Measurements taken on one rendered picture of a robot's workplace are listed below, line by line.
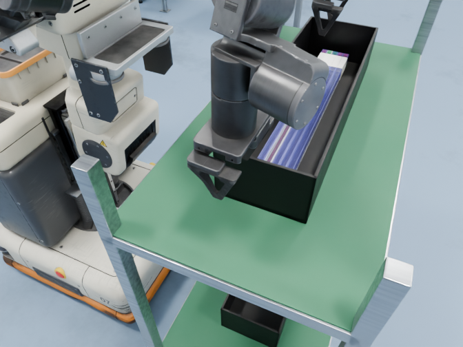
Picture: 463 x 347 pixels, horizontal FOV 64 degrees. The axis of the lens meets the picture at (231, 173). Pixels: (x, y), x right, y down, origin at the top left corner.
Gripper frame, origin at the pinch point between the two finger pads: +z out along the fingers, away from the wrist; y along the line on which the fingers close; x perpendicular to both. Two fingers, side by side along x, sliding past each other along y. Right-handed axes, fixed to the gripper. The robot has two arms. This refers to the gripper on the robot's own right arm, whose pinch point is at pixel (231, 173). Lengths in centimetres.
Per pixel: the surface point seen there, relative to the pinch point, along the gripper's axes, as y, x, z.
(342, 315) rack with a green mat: -7.6, -21.1, 11.4
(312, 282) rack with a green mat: -4.5, -15.9, 11.7
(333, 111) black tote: 37.6, -7.9, 11.5
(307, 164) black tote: 18.5, -7.7, 11.2
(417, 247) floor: 89, -56, 107
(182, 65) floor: 186, 128, 116
